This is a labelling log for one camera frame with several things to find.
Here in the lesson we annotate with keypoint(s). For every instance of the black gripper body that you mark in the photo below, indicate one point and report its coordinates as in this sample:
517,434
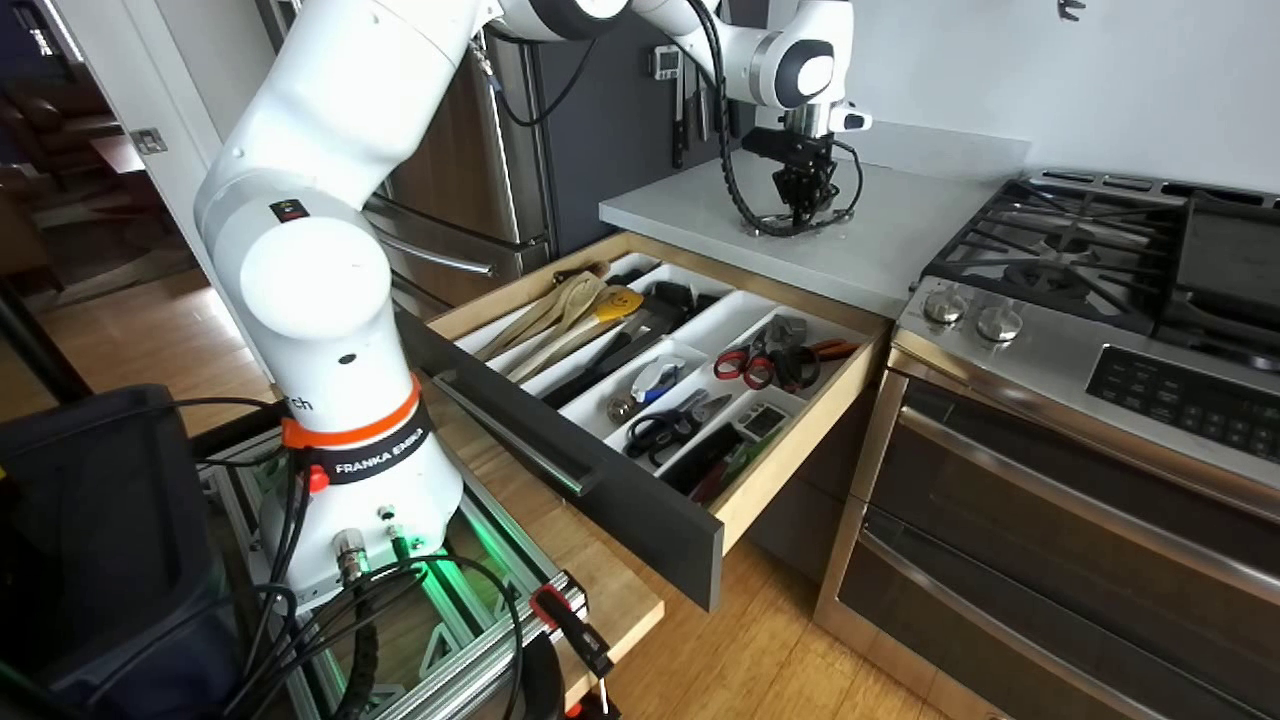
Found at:
805,153

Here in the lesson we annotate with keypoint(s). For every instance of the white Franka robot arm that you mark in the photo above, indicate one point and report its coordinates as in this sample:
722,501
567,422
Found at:
320,264

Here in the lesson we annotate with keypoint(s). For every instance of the wooden drawer with dark front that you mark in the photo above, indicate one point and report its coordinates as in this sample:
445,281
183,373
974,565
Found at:
643,533

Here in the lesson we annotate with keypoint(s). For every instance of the silver stove knob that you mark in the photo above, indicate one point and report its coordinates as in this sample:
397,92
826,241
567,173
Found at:
944,310
1002,327

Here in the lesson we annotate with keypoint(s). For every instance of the dark grey cabinet panel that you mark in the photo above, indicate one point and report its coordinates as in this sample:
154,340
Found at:
601,146

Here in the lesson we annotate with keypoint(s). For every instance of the yellow smiley face spatula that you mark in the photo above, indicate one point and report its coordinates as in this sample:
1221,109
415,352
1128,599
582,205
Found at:
617,304

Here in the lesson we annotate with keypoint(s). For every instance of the white cutlery tray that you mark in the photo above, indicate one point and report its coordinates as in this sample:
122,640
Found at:
695,384

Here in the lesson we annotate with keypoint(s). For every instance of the small grey keypad gadget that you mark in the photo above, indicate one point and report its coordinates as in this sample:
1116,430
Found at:
761,422

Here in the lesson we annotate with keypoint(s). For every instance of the white and blue peeler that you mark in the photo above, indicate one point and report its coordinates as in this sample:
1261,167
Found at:
655,384

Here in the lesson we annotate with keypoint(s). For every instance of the plain wooden spoon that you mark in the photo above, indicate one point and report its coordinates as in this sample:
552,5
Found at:
562,333

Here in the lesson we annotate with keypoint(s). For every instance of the slotted wooden spoon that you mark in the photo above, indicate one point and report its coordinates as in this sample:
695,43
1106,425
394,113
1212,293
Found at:
547,310

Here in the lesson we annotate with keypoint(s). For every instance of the long black knife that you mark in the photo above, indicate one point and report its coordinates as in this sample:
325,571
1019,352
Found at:
703,463

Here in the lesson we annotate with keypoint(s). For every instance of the green knife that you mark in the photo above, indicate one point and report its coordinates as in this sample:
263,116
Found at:
727,469

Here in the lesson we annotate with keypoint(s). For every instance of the stainless steel refrigerator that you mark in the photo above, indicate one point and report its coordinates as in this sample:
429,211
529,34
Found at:
455,173

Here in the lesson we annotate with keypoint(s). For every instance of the stainless gas stove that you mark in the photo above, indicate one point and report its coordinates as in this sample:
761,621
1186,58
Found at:
1064,441

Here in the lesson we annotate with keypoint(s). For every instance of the wooden stand board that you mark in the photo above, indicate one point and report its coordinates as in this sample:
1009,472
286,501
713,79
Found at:
585,547

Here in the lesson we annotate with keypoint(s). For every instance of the black stove griddle plate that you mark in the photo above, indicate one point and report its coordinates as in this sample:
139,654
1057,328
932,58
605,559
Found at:
1234,263

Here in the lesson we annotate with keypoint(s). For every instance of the red and black clamp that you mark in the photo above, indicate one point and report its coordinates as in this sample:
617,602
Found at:
572,632

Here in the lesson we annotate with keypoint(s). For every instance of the white wall switch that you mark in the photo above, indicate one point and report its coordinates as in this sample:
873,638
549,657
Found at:
667,58

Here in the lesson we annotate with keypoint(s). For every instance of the aluminium robot stand frame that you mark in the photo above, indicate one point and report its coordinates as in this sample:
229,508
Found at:
455,665

